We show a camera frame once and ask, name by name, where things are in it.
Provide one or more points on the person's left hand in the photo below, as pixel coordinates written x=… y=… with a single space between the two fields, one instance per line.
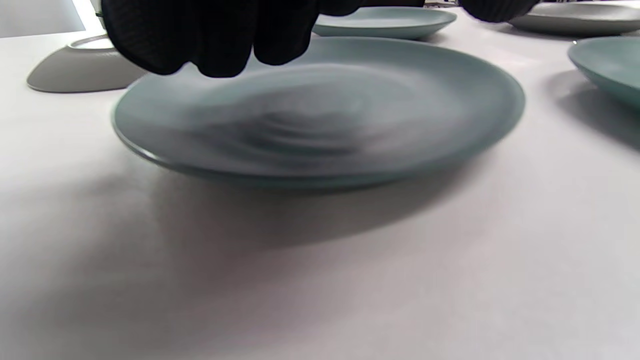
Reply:
x=215 y=35

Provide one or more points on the teal plate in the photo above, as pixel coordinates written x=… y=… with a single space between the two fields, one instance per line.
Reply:
x=325 y=125
x=612 y=67
x=385 y=24

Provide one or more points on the grey plate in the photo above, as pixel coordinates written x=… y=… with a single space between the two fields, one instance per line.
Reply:
x=585 y=22
x=75 y=72

